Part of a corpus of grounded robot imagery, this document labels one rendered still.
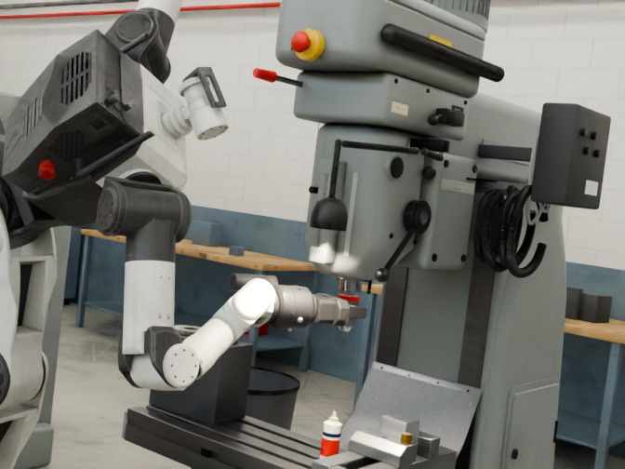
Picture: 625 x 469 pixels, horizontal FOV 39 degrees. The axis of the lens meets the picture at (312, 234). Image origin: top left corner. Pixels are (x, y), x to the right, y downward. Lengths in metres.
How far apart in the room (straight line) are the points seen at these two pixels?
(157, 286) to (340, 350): 5.61
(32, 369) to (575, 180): 1.22
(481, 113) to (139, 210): 0.87
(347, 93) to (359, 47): 0.14
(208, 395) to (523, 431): 0.78
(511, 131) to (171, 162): 0.90
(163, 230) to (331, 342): 5.64
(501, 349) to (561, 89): 4.30
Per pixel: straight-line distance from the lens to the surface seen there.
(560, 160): 1.90
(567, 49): 6.37
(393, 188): 1.82
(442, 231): 1.96
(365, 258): 1.80
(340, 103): 1.79
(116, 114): 1.65
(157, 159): 1.70
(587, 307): 5.63
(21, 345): 1.97
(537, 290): 2.28
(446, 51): 1.83
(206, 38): 8.42
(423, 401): 2.22
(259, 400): 3.75
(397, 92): 1.76
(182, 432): 2.11
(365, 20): 1.70
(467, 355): 2.18
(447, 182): 1.95
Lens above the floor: 1.49
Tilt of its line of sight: 3 degrees down
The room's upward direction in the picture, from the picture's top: 7 degrees clockwise
